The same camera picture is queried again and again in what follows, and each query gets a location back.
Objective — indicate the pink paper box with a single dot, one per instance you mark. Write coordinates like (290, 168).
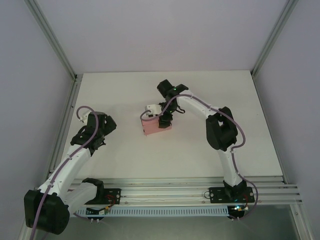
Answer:
(152, 128)

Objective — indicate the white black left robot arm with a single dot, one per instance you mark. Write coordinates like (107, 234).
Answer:
(62, 172)

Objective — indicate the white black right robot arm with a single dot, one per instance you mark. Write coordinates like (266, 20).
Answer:
(221, 130)

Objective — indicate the aluminium side rail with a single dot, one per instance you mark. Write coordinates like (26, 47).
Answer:
(68, 112)

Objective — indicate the aluminium mounting rail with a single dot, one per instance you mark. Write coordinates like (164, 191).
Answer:
(162, 191)

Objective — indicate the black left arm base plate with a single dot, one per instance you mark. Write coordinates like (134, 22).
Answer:
(112, 195)

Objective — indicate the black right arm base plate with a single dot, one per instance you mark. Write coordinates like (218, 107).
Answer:
(217, 195)

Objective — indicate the aluminium frame post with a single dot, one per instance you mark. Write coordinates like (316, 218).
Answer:
(272, 37)
(52, 37)

